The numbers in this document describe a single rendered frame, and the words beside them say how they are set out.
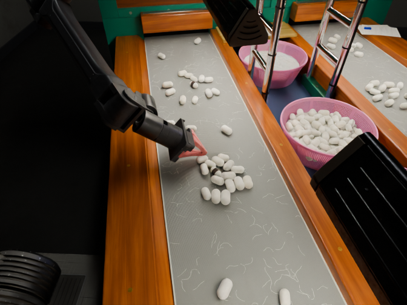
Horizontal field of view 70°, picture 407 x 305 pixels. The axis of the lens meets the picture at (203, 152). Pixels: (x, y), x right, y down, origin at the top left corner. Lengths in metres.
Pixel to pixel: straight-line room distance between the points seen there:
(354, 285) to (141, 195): 0.45
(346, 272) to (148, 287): 0.36
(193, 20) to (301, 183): 0.88
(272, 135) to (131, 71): 0.58
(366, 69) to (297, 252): 0.86
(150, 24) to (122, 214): 0.89
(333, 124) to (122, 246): 0.68
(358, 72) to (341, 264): 0.82
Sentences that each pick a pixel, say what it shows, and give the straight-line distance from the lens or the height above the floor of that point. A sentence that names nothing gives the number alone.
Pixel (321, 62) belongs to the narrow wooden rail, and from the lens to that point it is 1.24.
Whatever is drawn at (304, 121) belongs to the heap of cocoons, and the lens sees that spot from 0.93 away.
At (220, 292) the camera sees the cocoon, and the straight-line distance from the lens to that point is 0.57.
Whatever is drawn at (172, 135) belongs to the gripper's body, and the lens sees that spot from 0.68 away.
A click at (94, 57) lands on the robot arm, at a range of 0.71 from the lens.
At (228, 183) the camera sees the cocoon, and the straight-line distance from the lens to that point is 0.69.
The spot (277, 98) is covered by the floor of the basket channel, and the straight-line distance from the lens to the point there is 1.13.
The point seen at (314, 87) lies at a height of 0.71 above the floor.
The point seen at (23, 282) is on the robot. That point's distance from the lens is 0.63.
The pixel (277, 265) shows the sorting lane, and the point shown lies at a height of 0.74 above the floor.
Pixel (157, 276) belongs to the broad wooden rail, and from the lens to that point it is 0.58.
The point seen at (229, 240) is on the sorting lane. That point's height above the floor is 0.74.
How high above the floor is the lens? 1.29
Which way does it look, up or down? 45 degrees down
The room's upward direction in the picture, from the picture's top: straight up
